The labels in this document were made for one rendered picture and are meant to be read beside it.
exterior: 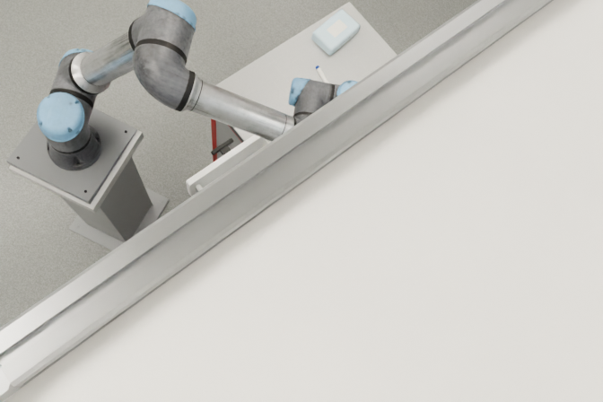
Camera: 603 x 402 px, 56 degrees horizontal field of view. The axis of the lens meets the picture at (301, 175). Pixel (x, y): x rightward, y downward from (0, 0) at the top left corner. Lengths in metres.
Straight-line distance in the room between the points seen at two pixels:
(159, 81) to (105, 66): 0.28
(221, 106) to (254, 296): 0.89
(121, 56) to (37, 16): 1.59
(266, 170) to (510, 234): 0.22
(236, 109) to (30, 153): 0.73
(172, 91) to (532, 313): 0.95
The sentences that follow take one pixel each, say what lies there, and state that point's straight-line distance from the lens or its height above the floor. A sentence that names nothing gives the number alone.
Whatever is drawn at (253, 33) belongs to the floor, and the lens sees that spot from 2.89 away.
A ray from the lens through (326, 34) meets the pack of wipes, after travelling 1.96.
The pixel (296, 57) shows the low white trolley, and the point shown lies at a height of 0.76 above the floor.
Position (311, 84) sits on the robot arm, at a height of 1.15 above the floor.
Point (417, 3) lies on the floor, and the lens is 3.17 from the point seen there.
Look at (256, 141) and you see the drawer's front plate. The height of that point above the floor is 0.92.
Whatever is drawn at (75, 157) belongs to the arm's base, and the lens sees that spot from 1.75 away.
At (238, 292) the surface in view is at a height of 1.97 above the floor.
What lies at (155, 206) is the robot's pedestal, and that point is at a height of 0.02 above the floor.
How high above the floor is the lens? 2.42
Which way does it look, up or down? 70 degrees down
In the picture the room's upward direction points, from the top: 22 degrees clockwise
